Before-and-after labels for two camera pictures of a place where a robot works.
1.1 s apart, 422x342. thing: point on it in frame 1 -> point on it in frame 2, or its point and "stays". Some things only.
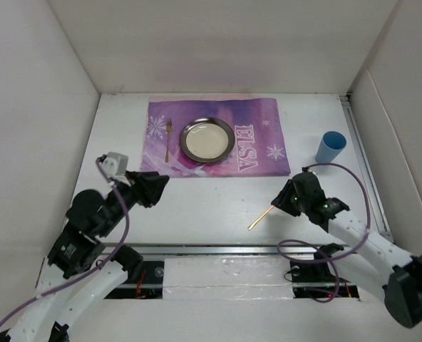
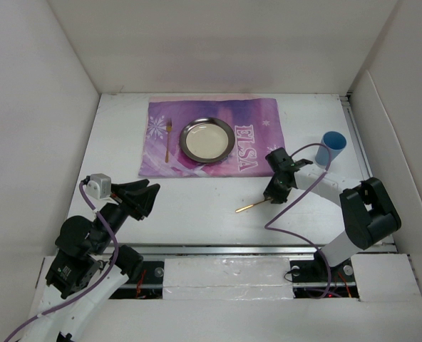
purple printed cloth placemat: x=201 y=136 stays
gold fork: x=169 y=127 stays
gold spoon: x=250 y=226 -> x=250 y=206
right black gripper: x=281 y=201 -> x=270 y=191
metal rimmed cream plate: x=207 y=140 stays
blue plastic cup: x=330 y=147 stays
